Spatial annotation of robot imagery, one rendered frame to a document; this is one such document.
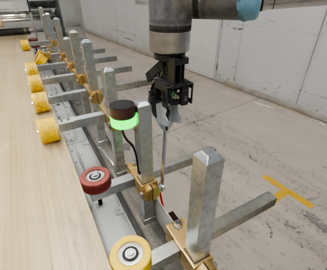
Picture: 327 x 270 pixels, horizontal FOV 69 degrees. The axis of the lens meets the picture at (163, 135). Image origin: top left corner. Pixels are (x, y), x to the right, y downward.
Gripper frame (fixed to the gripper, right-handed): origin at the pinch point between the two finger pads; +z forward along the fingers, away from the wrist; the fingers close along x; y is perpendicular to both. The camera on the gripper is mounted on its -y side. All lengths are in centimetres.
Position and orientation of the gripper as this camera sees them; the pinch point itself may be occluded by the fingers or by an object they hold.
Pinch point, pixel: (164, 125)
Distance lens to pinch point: 65.5
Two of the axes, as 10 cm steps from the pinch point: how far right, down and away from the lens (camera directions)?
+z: 0.0, 8.5, 5.2
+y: 4.9, 4.6, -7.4
